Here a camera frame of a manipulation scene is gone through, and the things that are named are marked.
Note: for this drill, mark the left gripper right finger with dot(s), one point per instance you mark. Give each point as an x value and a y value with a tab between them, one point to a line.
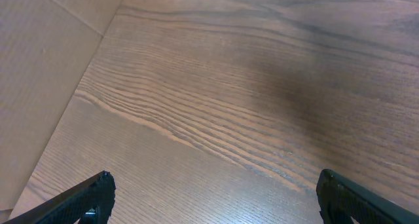
344	201

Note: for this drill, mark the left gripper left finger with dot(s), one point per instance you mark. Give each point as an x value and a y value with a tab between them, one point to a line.
90	201

